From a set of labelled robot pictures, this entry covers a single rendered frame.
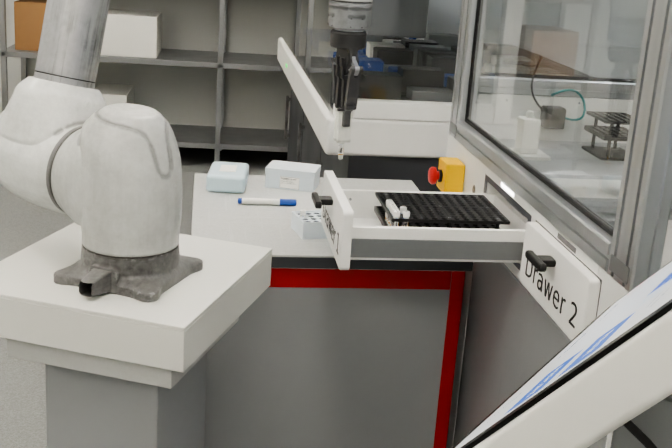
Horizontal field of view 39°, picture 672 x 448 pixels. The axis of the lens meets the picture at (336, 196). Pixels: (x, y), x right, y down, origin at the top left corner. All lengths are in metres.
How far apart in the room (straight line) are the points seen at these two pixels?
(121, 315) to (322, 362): 0.69
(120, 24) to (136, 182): 4.10
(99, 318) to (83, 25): 0.49
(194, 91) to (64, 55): 4.42
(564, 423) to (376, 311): 1.30
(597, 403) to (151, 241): 0.92
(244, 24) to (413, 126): 3.44
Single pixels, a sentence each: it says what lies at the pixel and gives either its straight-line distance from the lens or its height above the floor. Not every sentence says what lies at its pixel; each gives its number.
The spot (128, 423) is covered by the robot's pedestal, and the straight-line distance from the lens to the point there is 1.57.
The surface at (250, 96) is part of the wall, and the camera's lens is 6.01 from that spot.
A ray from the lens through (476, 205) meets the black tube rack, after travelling 1.85.
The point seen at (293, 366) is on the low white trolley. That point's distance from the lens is 2.02.
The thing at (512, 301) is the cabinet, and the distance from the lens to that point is 1.81.
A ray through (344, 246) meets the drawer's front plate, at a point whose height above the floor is 0.86.
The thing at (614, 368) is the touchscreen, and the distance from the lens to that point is 0.70.
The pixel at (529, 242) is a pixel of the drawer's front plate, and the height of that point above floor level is 0.90.
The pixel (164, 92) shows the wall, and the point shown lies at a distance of 6.04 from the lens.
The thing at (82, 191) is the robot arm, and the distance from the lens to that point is 1.51.
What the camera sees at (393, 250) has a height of 0.85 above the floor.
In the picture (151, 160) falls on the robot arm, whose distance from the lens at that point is 1.46.
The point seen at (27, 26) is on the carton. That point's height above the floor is 0.75.
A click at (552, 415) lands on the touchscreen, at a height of 1.07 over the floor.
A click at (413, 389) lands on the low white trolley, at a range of 2.09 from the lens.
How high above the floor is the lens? 1.40
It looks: 16 degrees down
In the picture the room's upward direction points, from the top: 4 degrees clockwise
